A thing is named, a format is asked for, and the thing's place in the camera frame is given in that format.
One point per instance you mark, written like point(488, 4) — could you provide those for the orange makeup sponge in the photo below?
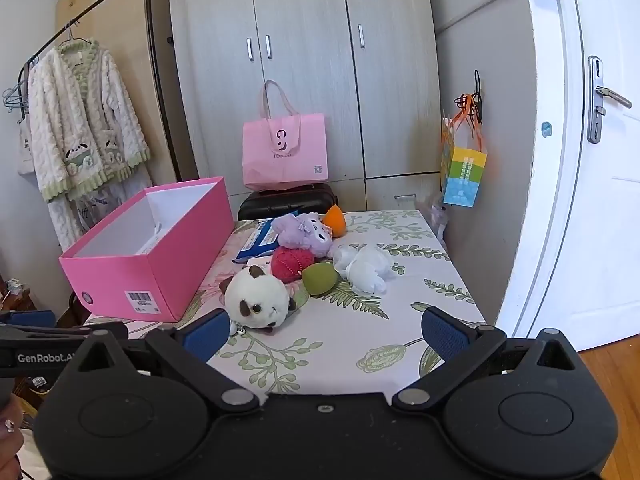
point(334, 220)

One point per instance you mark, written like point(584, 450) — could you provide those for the light wooden board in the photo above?
point(115, 25)

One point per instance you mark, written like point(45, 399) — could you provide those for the white fluffy plush toy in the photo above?
point(362, 267)

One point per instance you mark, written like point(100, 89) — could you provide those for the clear plastic bag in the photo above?
point(440, 220)

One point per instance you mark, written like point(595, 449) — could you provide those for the grey wooden wardrobe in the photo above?
point(310, 85)

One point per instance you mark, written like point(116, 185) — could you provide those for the red knitted plush ball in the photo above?
point(290, 262)

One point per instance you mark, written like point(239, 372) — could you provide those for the blue door sticker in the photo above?
point(546, 129)

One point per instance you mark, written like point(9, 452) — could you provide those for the person's left hand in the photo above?
point(10, 432)

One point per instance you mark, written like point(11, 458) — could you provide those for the pink tote bag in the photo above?
point(285, 160)

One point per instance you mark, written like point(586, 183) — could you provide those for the blue wet wipes packet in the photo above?
point(255, 246)

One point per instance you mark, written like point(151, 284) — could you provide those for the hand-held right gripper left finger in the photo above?
point(207, 334)

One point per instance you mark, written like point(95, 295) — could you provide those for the colourful paper gift bag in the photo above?
point(467, 175)

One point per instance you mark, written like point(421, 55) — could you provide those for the pink cardboard box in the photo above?
point(165, 270)

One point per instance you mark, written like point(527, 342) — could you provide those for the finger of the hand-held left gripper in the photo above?
point(60, 331)
point(31, 318)

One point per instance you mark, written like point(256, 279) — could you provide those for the white door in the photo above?
point(575, 210)

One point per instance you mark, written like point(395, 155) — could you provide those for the black suitcase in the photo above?
point(280, 205)

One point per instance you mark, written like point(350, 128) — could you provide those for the white panda plush toy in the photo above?
point(255, 295)

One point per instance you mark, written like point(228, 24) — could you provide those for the floral printed cloth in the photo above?
point(350, 340)

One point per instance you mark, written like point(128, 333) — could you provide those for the black wall hook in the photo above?
point(477, 90)

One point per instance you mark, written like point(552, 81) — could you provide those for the purple plush toy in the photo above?
point(300, 232)

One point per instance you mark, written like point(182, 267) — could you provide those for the green makeup sponge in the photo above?
point(320, 280)

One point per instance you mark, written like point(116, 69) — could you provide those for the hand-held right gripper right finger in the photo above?
point(444, 332)

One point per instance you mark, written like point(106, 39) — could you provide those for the white green fluffy robe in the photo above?
point(85, 125)

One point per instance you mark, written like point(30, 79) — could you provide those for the white cloth bag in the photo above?
point(26, 152)

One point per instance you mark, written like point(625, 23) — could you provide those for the wardrobe drawer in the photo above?
point(400, 187)

